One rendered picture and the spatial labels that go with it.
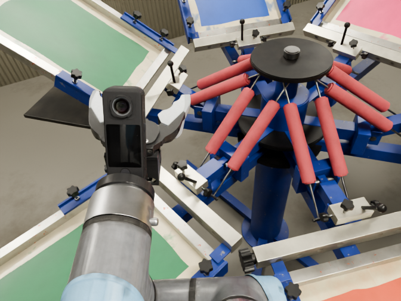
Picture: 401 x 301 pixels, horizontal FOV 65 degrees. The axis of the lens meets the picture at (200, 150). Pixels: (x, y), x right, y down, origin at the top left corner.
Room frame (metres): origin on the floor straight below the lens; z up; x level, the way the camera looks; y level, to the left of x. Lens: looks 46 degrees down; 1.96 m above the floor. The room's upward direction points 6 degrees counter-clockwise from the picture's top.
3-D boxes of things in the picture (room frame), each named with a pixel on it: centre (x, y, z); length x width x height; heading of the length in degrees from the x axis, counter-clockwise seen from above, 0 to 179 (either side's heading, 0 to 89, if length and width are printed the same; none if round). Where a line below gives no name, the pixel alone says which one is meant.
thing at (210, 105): (1.07, -0.39, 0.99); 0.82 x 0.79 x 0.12; 8
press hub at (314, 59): (1.07, -0.39, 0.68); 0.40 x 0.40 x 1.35
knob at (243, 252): (0.42, -0.12, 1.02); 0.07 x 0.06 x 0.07; 8
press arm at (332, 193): (0.58, -0.46, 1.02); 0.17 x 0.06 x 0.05; 8
